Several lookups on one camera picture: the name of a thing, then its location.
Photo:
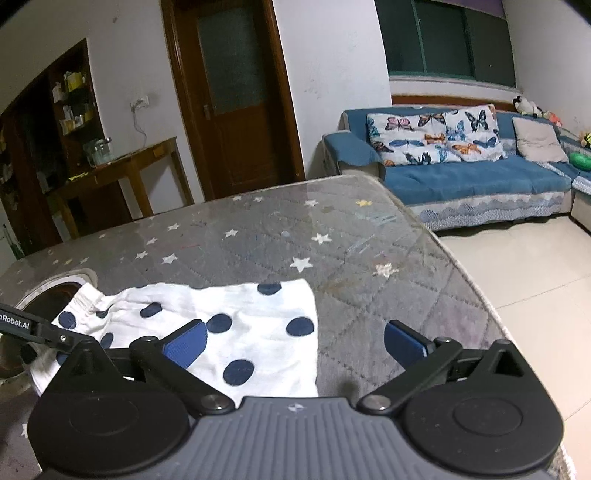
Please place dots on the dark wooden shelf cabinet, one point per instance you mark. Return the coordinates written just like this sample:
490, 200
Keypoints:
41, 152

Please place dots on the blue sofa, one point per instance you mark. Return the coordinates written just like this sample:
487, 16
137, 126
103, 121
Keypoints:
475, 184

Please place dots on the yellow boxes on shelf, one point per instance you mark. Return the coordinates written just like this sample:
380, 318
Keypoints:
75, 81

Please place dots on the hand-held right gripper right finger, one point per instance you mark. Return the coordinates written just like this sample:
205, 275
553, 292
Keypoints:
406, 344

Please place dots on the small butterfly print pillow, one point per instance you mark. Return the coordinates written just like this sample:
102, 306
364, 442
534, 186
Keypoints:
475, 134

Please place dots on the white polka dot pants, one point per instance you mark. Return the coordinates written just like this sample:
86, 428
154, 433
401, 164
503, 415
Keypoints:
258, 323

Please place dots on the black and white plush toy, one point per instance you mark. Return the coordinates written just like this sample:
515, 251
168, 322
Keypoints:
526, 107

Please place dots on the large butterfly print pillow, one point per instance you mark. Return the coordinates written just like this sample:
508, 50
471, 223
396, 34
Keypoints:
411, 138

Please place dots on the beige cushion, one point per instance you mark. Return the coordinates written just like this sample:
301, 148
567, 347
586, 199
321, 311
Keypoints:
540, 141

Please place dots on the wooden side table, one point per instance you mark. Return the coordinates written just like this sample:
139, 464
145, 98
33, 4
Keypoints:
134, 161

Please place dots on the grey star quilted table cover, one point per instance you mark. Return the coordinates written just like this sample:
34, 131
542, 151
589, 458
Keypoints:
277, 240

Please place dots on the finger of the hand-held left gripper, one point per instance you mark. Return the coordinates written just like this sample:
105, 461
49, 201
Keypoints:
64, 340

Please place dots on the yellow green plush toy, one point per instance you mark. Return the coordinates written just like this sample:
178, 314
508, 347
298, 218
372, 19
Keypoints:
586, 139

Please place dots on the orange plush toy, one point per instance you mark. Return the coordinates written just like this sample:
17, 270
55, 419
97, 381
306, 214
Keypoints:
552, 119

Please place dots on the dark window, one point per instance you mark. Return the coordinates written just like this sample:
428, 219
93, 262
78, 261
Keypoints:
443, 37

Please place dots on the brown wooden door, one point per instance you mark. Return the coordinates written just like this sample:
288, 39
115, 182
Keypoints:
235, 92

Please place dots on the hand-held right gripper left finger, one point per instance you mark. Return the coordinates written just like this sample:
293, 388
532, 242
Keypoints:
187, 341

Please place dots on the clear glass jar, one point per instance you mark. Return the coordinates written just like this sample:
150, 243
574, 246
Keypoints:
98, 152

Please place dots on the white wall socket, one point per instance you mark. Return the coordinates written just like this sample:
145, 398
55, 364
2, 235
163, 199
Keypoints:
140, 102

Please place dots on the white bottle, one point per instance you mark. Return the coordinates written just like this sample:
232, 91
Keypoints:
58, 93

